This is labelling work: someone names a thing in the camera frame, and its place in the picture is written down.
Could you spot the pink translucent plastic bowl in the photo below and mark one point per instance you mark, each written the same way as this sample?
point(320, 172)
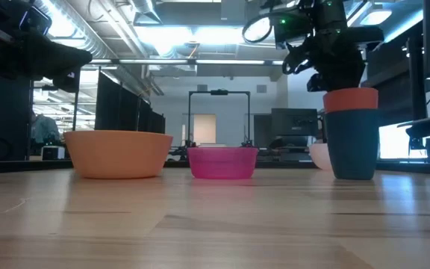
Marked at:
point(222, 162)

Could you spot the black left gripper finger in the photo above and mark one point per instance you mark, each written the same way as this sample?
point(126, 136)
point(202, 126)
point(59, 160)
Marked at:
point(68, 82)

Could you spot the dark blue plastic cup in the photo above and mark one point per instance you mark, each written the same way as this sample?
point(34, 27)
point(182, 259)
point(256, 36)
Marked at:
point(352, 145)

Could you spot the long ceiling light strip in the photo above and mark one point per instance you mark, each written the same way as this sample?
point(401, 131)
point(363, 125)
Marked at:
point(185, 61)

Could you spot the beige door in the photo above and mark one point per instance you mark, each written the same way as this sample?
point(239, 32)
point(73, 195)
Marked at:
point(204, 129)

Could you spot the white plastic bowl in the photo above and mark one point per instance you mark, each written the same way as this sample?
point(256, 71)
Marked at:
point(320, 155)

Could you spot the orange plastic cup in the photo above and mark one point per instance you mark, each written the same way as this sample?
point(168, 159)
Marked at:
point(350, 99)

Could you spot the white box device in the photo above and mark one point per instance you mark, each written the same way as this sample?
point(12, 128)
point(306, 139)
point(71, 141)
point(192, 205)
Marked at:
point(53, 152)

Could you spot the large black panel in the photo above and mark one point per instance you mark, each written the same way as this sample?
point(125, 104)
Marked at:
point(2, 119)

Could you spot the black gantry frame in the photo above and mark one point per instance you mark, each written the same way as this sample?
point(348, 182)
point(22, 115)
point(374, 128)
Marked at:
point(218, 112)

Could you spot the black partition wall row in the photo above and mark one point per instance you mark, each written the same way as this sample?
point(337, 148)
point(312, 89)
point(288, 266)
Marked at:
point(125, 112)

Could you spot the black shelf board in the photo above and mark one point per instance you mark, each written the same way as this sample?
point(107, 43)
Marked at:
point(427, 127)

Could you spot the black computer monitor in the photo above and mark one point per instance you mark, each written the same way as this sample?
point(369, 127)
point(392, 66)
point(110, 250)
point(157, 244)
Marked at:
point(294, 121)

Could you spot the person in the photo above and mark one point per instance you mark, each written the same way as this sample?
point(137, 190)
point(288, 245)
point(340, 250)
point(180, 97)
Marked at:
point(45, 129)

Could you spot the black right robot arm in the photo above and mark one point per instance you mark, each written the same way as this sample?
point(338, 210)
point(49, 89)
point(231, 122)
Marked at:
point(312, 18)

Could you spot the black upright post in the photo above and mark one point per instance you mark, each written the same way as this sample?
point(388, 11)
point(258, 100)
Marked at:
point(417, 78)

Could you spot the orange plastic bowl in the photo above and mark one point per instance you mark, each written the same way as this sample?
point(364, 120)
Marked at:
point(118, 153)

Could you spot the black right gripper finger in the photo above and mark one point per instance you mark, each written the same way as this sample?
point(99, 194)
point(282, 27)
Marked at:
point(316, 83)

